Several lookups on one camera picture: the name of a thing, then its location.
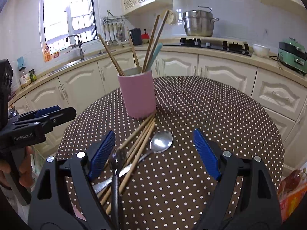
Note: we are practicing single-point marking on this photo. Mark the wall utensil rack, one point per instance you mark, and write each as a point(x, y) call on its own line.
point(114, 29)

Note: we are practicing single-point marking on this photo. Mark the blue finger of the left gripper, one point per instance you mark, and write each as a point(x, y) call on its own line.
point(45, 111)

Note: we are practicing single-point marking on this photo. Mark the orange snack bag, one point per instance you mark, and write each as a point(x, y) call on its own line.
point(291, 191)

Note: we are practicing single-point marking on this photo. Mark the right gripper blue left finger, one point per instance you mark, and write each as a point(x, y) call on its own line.
point(98, 154)

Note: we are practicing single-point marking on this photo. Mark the stainless steel sink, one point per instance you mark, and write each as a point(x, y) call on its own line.
point(92, 55)

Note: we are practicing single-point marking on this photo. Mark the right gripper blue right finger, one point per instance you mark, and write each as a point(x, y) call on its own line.
point(209, 153)

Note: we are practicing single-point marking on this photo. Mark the light blue sheathed knife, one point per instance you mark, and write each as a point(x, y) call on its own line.
point(155, 54)

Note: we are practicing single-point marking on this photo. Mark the window with frame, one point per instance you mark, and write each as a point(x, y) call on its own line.
point(66, 17)

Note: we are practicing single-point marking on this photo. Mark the black electric kettle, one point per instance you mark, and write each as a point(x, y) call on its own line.
point(136, 36)

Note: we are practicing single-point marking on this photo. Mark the green electric cooker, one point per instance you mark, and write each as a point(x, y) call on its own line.
point(292, 55)

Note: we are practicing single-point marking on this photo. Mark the wooden chopstick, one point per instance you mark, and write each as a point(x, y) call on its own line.
point(150, 43)
point(134, 158)
point(139, 129)
point(115, 63)
point(100, 187)
point(136, 62)
point(158, 35)

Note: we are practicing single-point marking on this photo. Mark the brown polka dot tablecloth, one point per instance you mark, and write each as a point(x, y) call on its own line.
point(171, 189)

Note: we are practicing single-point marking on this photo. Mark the person's left hand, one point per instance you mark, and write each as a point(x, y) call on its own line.
point(25, 170)

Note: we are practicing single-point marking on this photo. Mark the round perforated wall plate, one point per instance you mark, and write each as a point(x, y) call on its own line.
point(172, 17)

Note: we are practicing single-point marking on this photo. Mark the lower cream cabinets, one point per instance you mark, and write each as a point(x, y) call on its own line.
point(280, 90)

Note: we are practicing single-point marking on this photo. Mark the pink cylindrical utensil holder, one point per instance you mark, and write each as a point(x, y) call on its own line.
point(137, 91)

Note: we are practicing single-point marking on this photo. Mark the stainless steel steamer pot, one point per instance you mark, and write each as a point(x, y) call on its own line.
point(199, 22)

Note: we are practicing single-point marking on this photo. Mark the silver metal spoon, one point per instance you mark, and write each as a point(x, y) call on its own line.
point(160, 142)

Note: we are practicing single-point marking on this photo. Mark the chrome sink faucet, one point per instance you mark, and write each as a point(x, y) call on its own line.
point(78, 45)

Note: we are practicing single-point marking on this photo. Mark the white ceramic bowl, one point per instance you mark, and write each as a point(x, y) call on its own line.
point(260, 51)

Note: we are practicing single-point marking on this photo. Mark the black gas stove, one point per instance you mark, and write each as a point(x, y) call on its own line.
point(221, 45)

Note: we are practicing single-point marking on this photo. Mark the black plastic spork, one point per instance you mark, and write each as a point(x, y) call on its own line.
point(118, 159)

